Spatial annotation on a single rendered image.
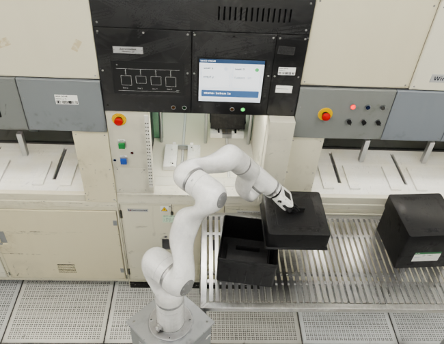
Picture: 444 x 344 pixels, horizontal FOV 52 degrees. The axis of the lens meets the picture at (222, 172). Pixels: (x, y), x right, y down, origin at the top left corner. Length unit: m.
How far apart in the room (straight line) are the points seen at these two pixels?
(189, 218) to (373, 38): 1.08
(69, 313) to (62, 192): 0.88
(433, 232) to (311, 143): 0.71
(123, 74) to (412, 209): 1.53
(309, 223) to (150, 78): 0.97
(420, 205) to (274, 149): 0.80
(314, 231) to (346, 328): 1.14
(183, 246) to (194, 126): 1.39
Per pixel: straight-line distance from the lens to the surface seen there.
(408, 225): 2.37
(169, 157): 2.66
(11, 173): 2.80
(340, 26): 2.01
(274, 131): 2.15
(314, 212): 2.20
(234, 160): 1.65
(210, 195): 1.56
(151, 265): 1.80
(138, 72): 2.04
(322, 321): 3.12
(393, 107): 2.27
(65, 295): 3.22
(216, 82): 2.05
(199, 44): 1.96
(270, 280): 2.21
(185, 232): 1.67
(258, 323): 3.03
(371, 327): 3.19
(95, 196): 2.55
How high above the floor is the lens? 2.60
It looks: 41 degrees down
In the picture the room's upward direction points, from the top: 4 degrees clockwise
